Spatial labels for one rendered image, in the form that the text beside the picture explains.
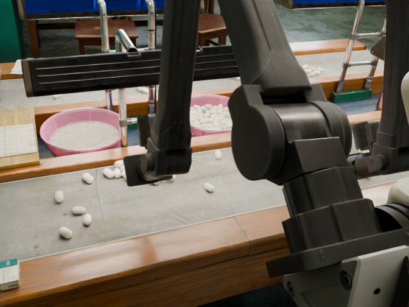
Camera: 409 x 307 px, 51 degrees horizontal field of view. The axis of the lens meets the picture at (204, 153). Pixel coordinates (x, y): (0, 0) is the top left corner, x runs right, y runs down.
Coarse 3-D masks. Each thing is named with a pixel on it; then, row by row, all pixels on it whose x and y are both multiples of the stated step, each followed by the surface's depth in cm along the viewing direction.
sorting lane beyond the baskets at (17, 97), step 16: (304, 64) 201; (320, 64) 202; (336, 64) 203; (16, 80) 166; (208, 80) 178; (224, 80) 179; (16, 96) 155; (48, 96) 156; (64, 96) 157; (80, 96) 158; (96, 96) 159; (112, 96) 160; (128, 96) 161
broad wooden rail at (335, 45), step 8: (328, 40) 225; (336, 40) 226; (344, 40) 227; (296, 48) 211; (304, 48) 212; (312, 48) 213; (320, 48) 213; (328, 48) 214; (336, 48) 216; (344, 48) 218; (360, 48) 221; (8, 64) 172; (8, 72) 166
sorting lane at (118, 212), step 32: (192, 160) 128; (224, 160) 129; (0, 192) 110; (32, 192) 111; (64, 192) 112; (96, 192) 113; (128, 192) 113; (160, 192) 114; (192, 192) 115; (224, 192) 116; (256, 192) 117; (0, 224) 101; (32, 224) 101; (64, 224) 102; (96, 224) 103; (128, 224) 103; (160, 224) 104; (192, 224) 105; (0, 256) 93; (32, 256) 93
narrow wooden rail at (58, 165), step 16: (368, 112) 157; (192, 144) 131; (208, 144) 132; (224, 144) 134; (48, 160) 119; (64, 160) 120; (80, 160) 120; (96, 160) 121; (112, 160) 122; (0, 176) 112; (16, 176) 114; (32, 176) 116
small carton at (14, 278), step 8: (0, 264) 85; (8, 264) 85; (16, 264) 85; (0, 272) 84; (8, 272) 84; (16, 272) 84; (0, 280) 82; (8, 280) 82; (16, 280) 82; (0, 288) 82; (8, 288) 83
